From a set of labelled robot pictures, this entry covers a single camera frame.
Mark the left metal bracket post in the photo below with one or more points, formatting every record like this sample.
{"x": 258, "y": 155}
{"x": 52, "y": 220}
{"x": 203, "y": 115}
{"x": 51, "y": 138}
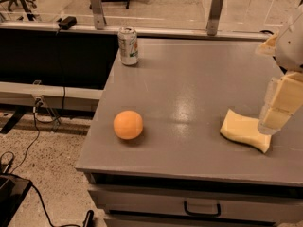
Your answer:
{"x": 98, "y": 14}

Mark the black power adapter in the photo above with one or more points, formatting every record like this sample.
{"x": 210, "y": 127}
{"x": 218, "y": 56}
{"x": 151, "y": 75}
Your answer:
{"x": 68, "y": 22}

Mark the grey cabinet drawer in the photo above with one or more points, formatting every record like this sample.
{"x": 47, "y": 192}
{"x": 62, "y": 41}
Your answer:
{"x": 161, "y": 202}

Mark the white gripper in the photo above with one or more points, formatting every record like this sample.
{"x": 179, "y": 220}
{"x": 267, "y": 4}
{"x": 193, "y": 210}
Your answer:
{"x": 291, "y": 49}

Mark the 7up soda can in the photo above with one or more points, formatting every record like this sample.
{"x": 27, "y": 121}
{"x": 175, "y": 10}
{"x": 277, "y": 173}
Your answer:
{"x": 128, "y": 47}

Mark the right metal bracket post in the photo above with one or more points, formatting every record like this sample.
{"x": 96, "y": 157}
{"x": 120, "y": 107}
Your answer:
{"x": 214, "y": 17}

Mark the yellow sponge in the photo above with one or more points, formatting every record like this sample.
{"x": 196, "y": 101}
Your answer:
{"x": 243, "y": 129}

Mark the black drawer handle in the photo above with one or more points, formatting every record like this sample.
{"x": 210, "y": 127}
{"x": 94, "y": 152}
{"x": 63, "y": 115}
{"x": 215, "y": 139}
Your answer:
{"x": 202, "y": 210}

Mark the metal bracket post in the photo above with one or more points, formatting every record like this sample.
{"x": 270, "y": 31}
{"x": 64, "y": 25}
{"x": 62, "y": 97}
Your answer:
{"x": 98, "y": 14}
{"x": 214, "y": 17}

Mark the orange fruit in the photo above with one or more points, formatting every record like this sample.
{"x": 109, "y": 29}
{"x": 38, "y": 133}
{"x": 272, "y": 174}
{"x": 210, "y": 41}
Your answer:
{"x": 128, "y": 125}

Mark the black box on floor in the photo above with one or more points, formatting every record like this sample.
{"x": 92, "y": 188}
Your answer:
{"x": 13, "y": 190}

